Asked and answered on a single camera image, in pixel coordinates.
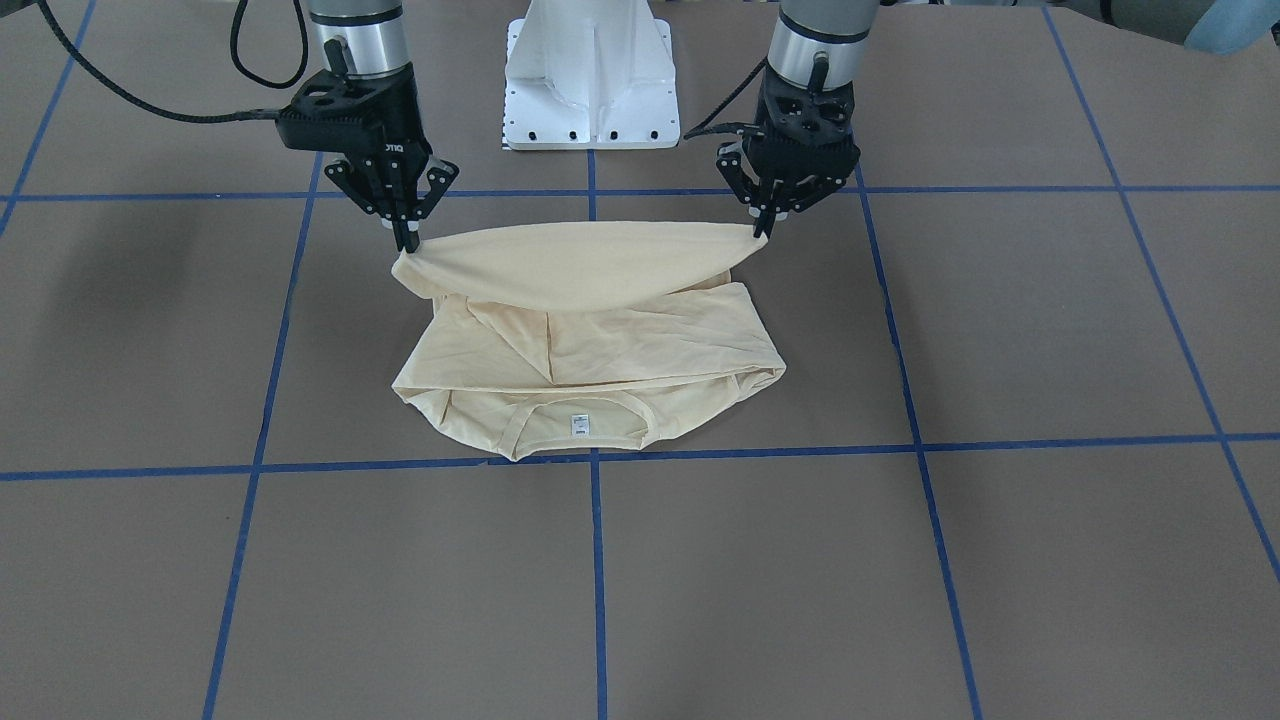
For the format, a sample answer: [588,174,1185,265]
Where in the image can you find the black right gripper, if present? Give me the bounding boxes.
[276,65,460,252]

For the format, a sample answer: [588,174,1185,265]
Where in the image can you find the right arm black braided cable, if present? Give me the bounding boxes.
[35,0,311,126]

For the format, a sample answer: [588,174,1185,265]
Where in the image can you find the brown table mat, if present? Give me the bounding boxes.
[3,5,1277,719]

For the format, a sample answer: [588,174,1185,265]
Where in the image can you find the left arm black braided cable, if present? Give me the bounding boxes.
[682,55,771,141]

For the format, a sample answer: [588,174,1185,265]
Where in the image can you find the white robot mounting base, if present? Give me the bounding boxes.
[502,1,681,151]

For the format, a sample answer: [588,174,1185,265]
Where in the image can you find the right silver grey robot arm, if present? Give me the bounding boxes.
[275,1,460,252]

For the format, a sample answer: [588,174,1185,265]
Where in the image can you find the beige long-sleeve graphic shirt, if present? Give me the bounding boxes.
[390,222,786,461]

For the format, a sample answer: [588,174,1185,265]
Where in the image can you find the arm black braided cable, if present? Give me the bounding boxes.
[35,0,311,126]
[682,55,771,141]

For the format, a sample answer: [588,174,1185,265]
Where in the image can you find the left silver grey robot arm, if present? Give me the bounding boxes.
[708,1,881,237]

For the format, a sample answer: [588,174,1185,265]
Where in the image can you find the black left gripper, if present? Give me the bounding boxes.
[716,65,860,238]

